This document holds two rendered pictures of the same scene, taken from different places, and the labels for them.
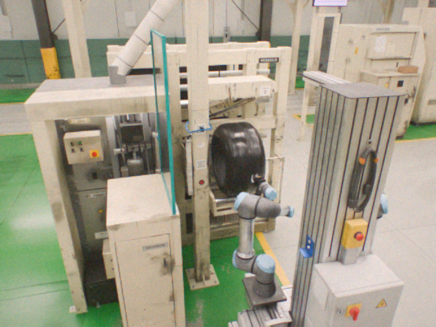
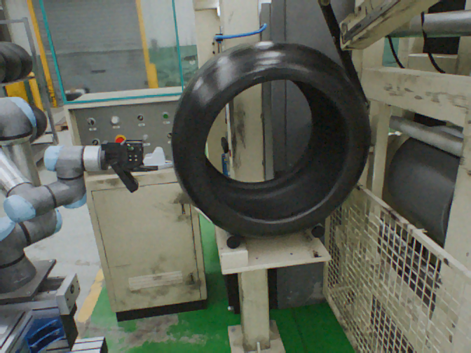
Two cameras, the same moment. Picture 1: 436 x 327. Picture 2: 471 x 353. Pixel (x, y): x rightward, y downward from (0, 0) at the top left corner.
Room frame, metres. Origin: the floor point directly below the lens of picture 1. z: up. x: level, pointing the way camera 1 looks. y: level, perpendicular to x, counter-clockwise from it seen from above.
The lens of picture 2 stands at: (2.62, -1.25, 1.51)
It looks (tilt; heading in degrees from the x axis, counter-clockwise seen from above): 21 degrees down; 100
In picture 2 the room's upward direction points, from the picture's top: 4 degrees counter-clockwise
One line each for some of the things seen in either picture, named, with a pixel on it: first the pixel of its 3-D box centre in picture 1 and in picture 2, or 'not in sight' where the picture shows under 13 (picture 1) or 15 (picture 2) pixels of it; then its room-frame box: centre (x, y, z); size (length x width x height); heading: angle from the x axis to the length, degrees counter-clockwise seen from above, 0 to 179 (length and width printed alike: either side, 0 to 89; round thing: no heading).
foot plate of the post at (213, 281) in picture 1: (202, 276); (256, 340); (2.45, 0.15, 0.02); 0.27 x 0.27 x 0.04; 16
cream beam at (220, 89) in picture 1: (233, 88); not in sight; (2.85, -0.13, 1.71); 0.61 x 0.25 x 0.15; 106
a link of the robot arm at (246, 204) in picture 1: (246, 233); (23, 173); (1.67, -0.18, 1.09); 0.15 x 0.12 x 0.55; 62
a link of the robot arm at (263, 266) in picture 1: (264, 267); (2, 239); (1.61, -0.29, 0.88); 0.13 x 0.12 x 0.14; 62
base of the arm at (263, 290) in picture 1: (264, 282); (10, 267); (1.60, -0.29, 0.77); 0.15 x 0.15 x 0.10
